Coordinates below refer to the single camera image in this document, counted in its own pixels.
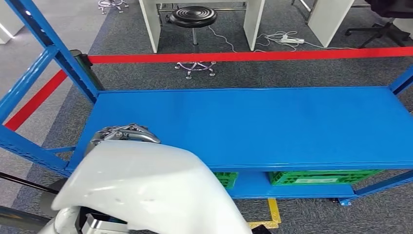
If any white plastic car body part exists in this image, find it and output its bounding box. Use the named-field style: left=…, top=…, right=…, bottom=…
left=51, top=139, right=252, bottom=234

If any blue metal shelf rack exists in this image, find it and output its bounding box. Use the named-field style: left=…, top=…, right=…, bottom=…
left=0, top=0, right=413, bottom=207

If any green plastic crate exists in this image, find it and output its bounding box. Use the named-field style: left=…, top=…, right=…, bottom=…
left=268, top=170, right=384, bottom=187
left=213, top=172, right=239, bottom=190

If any red barrier belt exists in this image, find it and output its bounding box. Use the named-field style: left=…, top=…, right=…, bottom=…
left=4, top=69, right=68, bottom=132
left=88, top=46, right=413, bottom=64

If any black round stool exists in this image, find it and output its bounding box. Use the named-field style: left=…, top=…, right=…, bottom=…
left=166, top=5, right=218, bottom=80

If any white power strip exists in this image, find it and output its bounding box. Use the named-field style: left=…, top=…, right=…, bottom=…
left=281, top=35, right=305, bottom=44

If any chrome stool base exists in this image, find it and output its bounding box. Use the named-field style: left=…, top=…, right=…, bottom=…
left=97, top=0, right=130, bottom=15

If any steel barrier stanchion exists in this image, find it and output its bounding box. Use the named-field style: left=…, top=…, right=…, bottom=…
left=0, top=171, right=70, bottom=218

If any black office chair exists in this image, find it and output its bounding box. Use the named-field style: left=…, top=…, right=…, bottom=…
left=344, top=0, right=413, bottom=49

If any white plinth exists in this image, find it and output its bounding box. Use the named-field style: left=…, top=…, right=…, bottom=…
left=0, top=0, right=26, bottom=44

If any white floor cable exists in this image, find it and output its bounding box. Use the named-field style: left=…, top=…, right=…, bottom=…
left=255, top=30, right=357, bottom=54
left=208, top=25, right=238, bottom=54

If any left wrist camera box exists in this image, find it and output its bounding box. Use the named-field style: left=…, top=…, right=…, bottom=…
left=80, top=213, right=130, bottom=234

